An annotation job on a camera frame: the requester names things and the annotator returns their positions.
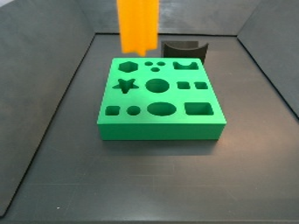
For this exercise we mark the orange star-shaped peg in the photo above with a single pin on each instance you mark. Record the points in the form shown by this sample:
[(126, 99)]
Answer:
[(138, 17)]

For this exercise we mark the green shape-sorting block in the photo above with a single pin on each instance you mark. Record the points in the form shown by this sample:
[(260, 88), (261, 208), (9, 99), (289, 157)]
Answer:
[(159, 99)]

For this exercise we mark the black curved holder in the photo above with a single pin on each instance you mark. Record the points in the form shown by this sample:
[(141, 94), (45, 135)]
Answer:
[(185, 49)]

